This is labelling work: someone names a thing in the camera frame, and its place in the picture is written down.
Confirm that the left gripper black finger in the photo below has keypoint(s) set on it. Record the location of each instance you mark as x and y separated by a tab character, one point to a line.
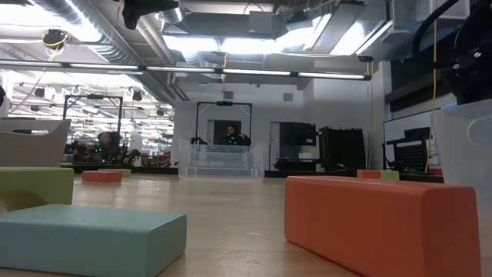
146	7

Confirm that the green rectangular block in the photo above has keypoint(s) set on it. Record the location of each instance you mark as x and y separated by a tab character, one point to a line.
126	173
390	175
38	184

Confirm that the orange rectangular block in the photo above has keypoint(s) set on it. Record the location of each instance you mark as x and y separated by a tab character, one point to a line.
102	176
368	174
384	227

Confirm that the light blue rectangular block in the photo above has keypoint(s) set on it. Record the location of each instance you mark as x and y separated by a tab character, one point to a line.
88	238

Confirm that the neighbouring station robot arm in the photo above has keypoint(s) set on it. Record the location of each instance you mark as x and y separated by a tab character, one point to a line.
199	141
246	140

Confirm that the clear plastic bin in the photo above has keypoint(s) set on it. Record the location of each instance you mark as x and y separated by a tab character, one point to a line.
465	173
221	161

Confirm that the black perforated rack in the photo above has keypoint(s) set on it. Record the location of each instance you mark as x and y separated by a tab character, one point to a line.
411	157

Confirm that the long ceiling light bar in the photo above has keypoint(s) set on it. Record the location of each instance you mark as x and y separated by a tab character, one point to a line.
253	72

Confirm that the black cabinet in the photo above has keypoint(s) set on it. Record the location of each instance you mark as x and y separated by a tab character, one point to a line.
342	150

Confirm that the person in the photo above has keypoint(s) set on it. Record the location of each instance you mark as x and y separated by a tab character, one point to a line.
231	134

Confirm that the grey plastic bin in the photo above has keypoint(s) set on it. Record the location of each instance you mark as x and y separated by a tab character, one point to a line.
30	148

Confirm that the black monitor panel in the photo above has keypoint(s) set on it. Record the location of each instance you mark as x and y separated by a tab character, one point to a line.
298	134

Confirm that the silver ventilation duct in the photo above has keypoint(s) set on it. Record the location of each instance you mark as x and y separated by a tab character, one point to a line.
173	16

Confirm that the black gantry frame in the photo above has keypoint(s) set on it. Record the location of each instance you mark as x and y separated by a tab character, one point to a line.
94	96
224	103

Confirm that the grey wall vent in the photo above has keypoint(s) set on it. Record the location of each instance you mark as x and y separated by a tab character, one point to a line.
288	97
228	95

